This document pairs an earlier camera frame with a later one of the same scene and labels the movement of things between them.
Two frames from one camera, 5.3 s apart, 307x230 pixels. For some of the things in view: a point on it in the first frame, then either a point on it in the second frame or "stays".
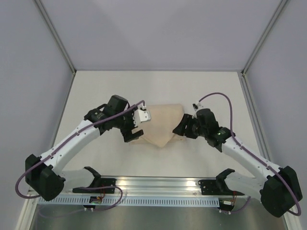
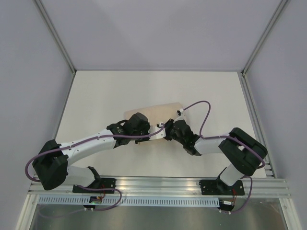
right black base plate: x=216 y=187 stays
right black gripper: x=190 y=127 to x=169 y=129
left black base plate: x=96 y=183 stays
